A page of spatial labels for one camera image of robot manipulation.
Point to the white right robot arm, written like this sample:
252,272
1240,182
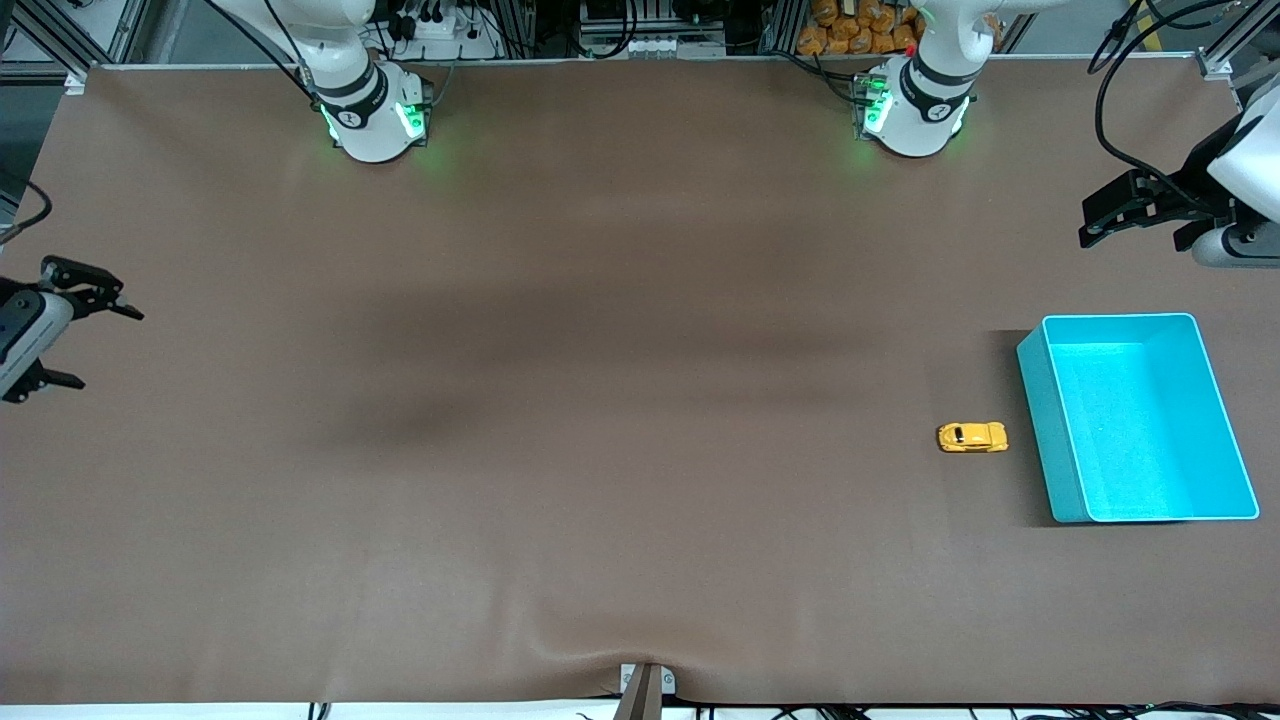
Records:
370,110

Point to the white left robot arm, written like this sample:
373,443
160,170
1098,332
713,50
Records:
915,110

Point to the metal table edge bracket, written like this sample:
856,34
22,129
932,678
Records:
647,690

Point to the teal plastic storage bin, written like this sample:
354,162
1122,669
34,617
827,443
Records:
1140,430

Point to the brown table mat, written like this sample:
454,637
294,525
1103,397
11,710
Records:
600,400

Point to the aluminium frame profile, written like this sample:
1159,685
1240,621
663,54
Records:
60,40
1225,50

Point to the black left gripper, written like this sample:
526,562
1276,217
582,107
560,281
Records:
1188,192

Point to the white power strip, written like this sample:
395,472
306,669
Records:
445,38

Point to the yellow beetle toy car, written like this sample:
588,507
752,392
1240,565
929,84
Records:
972,438

